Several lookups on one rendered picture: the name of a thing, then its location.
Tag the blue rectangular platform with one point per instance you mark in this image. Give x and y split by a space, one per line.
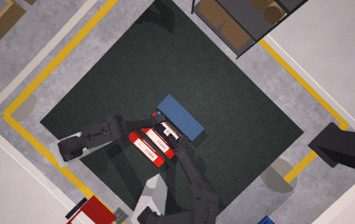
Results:
180 117

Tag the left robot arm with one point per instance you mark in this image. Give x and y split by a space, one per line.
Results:
114 129

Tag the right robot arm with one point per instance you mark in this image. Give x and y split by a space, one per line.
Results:
206 199

